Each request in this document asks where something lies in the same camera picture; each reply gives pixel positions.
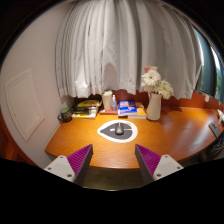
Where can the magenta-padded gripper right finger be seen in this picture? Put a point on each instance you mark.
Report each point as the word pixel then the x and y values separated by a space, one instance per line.
pixel 163 165

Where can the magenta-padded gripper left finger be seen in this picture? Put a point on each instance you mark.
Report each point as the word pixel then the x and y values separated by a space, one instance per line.
pixel 63 166

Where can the black computer mouse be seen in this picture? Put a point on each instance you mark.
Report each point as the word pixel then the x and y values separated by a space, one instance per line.
pixel 119 129

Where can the white and grey mouse pad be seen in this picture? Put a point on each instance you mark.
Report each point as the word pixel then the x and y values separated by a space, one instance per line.
pixel 106 131

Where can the dark green can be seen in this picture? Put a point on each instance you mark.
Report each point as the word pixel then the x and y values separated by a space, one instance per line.
pixel 65 115

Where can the yellow and white book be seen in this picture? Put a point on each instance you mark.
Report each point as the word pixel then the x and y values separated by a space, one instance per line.
pixel 83 116

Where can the orange-yellow book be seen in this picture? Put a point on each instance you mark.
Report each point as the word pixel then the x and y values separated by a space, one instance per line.
pixel 142 112

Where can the white ceramic vase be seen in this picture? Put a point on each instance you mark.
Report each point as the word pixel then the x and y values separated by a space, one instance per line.
pixel 154 108

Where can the black remote control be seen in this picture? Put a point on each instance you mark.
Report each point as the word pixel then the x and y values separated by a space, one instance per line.
pixel 214 130

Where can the yellow and black book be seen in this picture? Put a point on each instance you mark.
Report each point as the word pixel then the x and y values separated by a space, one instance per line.
pixel 88 103

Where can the blue book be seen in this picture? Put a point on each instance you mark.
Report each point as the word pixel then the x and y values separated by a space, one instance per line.
pixel 126 107

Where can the red-brown book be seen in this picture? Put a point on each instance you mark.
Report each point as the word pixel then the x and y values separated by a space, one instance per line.
pixel 106 112

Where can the clear spray bottle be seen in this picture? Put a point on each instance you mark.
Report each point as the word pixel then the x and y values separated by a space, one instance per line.
pixel 114 105

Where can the cream lidded tumbler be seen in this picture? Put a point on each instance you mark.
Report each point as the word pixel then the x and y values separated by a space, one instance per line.
pixel 107 100

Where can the white flower bouquet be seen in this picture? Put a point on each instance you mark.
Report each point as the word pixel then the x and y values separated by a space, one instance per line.
pixel 151 78

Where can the dark window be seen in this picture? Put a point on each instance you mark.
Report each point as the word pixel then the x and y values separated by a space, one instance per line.
pixel 210 66

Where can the white curtain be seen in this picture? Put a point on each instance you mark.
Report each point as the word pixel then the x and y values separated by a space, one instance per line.
pixel 126 46

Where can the white wall panel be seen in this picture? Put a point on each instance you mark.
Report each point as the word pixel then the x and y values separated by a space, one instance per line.
pixel 23 103

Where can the white wall socket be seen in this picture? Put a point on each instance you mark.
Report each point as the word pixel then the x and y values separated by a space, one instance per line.
pixel 207 98

